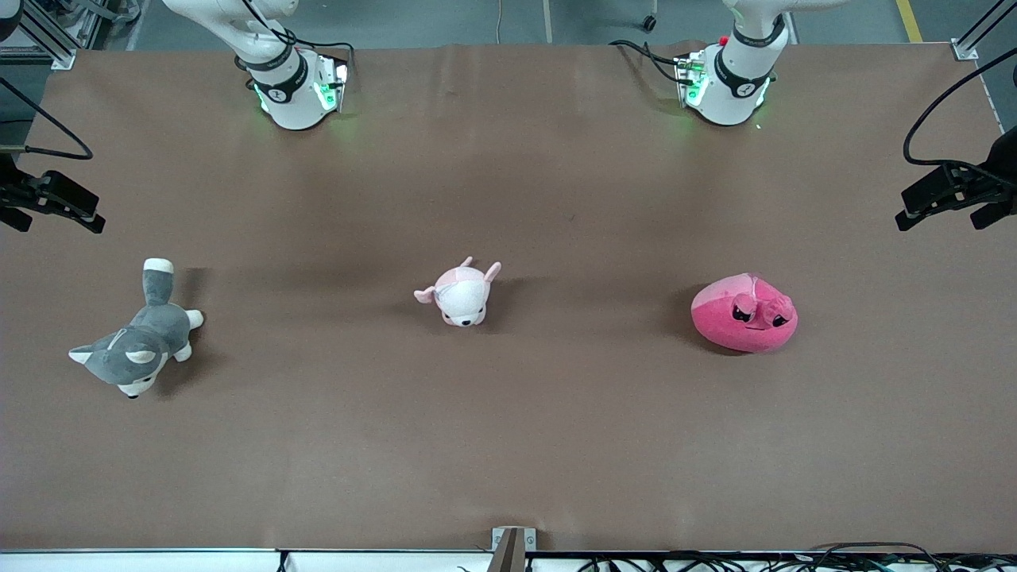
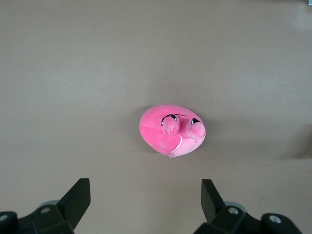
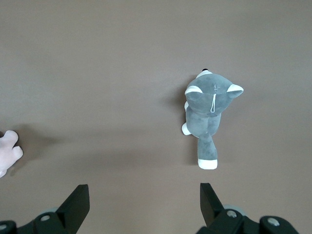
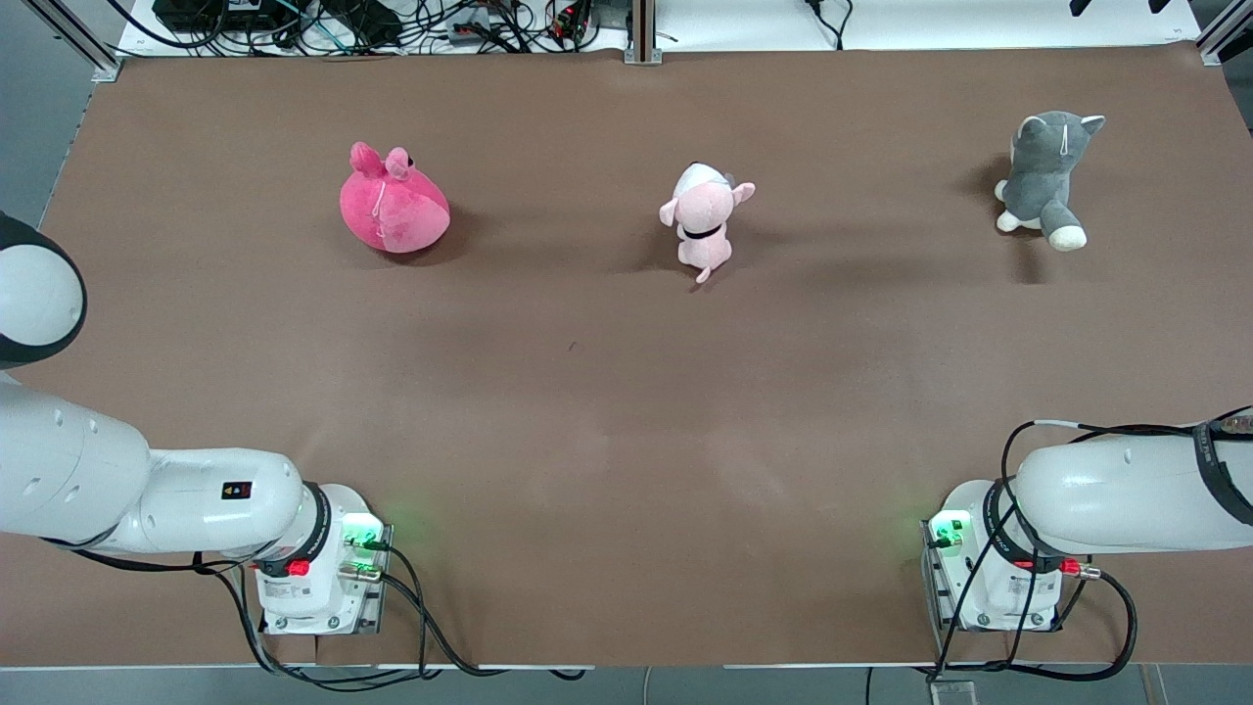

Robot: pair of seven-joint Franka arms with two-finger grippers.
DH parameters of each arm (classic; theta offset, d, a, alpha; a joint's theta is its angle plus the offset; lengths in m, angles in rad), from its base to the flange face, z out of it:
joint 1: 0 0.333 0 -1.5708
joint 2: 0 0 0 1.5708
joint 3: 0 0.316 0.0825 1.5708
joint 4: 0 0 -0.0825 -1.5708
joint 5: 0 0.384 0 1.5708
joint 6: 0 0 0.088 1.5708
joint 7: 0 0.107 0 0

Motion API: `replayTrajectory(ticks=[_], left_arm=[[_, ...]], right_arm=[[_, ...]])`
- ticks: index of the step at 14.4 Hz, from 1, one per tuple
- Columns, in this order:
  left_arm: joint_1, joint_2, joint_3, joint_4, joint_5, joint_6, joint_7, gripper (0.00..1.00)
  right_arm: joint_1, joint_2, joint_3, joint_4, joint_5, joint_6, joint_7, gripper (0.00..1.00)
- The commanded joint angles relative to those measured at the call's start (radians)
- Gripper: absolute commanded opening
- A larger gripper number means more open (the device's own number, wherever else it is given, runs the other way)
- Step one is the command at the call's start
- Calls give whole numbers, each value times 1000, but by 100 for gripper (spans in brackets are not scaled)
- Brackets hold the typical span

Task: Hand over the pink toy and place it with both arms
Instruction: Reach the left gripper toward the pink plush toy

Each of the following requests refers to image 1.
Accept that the round hot pink plush toy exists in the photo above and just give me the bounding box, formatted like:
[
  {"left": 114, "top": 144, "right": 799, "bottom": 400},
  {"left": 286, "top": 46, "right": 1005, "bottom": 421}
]
[{"left": 690, "top": 272, "right": 799, "bottom": 354}]

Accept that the grey white husky plush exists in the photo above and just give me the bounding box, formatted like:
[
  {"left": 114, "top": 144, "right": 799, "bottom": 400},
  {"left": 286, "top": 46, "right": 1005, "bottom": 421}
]
[{"left": 68, "top": 257, "right": 205, "bottom": 400}]

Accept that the light pink plush pig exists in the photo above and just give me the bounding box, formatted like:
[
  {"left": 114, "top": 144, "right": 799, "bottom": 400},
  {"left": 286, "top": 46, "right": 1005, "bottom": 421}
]
[{"left": 413, "top": 256, "right": 503, "bottom": 328}]

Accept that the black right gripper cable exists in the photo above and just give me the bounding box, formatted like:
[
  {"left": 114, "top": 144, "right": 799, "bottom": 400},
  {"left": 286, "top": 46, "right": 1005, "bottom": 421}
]
[{"left": 0, "top": 75, "right": 95, "bottom": 160}]

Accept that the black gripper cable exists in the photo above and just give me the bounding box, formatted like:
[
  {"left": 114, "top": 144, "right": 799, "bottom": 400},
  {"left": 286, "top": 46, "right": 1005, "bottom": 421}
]
[
  {"left": 903, "top": 48, "right": 1017, "bottom": 169},
  {"left": 0, "top": 75, "right": 95, "bottom": 160}
]

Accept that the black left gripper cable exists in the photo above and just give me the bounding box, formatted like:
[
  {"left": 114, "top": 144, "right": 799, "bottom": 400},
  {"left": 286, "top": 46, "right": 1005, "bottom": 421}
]
[{"left": 903, "top": 48, "right": 1017, "bottom": 169}]

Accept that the aluminium frame post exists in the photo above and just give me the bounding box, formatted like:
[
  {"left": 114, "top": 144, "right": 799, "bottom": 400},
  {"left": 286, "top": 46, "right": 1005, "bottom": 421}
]
[
  {"left": 952, "top": 0, "right": 1017, "bottom": 61},
  {"left": 0, "top": 0, "right": 77, "bottom": 71}
]

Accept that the black right arm base cable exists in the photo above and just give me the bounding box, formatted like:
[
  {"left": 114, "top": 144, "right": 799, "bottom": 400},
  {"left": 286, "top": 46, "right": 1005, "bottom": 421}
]
[{"left": 274, "top": 28, "right": 355, "bottom": 68}]

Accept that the black arm base cable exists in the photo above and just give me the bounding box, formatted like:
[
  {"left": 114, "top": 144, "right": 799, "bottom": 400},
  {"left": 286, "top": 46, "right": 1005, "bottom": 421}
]
[
  {"left": 274, "top": 28, "right": 355, "bottom": 68},
  {"left": 609, "top": 39, "right": 694, "bottom": 87}
]

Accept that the black left arm base cable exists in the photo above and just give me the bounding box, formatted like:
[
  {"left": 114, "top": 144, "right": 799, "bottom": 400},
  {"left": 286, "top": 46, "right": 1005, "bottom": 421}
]
[{"left": 609, "top": 39, "right": 694, "bottom": 87}]

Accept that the black cable bundle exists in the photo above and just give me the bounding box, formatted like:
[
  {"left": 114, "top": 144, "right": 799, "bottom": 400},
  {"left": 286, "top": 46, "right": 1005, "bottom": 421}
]
[{"left": 576, "top": 543, "right": 1017, "bottom": 572}]

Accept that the metal table edge bracket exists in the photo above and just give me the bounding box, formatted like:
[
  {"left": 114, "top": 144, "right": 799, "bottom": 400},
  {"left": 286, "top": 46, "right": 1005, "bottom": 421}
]
[{"left": 487, "top": 527, "right": 536, "bottom": 572}]

